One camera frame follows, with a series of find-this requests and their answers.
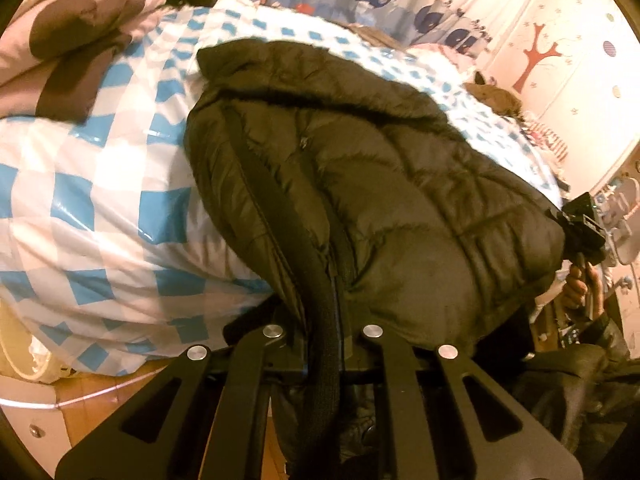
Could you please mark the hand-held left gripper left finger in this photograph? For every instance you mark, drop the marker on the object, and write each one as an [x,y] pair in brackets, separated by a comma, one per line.
[260,360]

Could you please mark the person's right hand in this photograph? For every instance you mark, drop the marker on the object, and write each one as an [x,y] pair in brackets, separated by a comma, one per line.
[580,287]

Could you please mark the grey brown garment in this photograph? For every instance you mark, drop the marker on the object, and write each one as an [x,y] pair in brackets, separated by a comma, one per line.
[375,35]

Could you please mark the person's dark clothing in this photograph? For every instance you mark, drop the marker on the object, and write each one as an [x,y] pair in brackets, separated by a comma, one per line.
[565,395]

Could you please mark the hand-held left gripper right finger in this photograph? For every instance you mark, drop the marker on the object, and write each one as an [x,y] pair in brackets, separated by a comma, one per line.
[395,360]

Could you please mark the pink brown striped quilt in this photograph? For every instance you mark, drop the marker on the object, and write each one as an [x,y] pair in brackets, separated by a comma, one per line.
[75,35]

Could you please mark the striped cloth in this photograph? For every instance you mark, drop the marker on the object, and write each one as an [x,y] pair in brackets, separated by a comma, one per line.
[550,140]

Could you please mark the red tree wall sticker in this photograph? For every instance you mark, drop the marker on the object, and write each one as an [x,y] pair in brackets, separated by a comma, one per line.
[537,55]

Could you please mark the blue white checked bed cover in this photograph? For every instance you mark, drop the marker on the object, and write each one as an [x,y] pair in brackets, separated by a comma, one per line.
[100,200]

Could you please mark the person's right forearm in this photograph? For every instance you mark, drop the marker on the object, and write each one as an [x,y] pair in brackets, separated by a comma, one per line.
[612,330]

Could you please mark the brown plush toy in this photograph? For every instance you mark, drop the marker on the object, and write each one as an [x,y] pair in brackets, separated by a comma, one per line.
[495,94]

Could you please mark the black puffer jacket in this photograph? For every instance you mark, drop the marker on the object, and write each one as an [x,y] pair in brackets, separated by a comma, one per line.
[400,185]

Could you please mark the pink cloth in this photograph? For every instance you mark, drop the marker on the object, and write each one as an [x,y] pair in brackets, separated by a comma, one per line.
[440,54]

